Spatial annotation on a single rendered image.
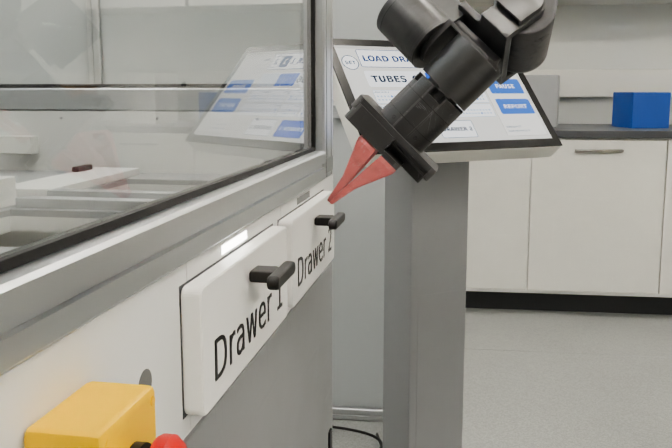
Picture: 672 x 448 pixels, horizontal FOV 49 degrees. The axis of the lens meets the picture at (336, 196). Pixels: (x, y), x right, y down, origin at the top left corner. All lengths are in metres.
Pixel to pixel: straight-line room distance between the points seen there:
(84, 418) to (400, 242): 1.35
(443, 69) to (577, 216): 3.07
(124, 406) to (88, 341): 0.06
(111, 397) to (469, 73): 0.42
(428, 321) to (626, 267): 2.18
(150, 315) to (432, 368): 1.30
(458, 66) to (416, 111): 0.06
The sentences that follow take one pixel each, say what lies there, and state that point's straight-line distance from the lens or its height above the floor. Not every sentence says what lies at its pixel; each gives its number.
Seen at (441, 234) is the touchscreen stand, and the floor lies 0.76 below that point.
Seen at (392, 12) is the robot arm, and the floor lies 1.16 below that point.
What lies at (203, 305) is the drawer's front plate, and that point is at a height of 0.91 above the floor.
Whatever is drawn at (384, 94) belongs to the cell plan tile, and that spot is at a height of 1.08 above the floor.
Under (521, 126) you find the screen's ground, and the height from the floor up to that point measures 1.01.
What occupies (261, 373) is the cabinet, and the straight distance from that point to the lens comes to 0.88.
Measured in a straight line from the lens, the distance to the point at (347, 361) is 2.53.
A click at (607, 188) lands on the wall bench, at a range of 3.75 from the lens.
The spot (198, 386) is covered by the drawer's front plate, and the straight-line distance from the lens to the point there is 0.64.
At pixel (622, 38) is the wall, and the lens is 4.47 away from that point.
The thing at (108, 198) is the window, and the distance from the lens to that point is 0.54.
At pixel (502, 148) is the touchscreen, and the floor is 0.96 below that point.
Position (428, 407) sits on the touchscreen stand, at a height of 0.35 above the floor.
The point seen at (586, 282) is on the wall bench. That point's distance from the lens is 3.82.
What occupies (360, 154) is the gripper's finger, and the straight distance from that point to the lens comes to 0.71.
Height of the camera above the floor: 1.09
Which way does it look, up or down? 8 degrees down
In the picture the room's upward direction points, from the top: straight up
